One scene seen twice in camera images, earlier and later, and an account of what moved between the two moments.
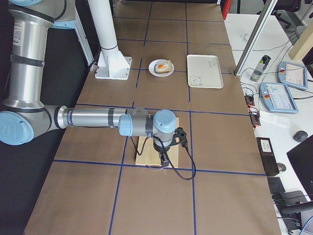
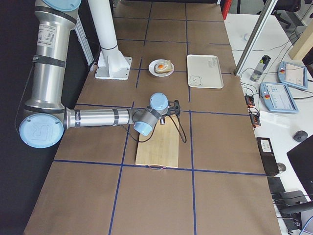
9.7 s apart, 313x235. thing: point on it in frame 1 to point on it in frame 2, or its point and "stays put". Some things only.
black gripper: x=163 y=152 to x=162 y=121
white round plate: x=151 y=68 stays put
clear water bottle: x=260 y=67 stays put
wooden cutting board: x=146 y=154 stays put
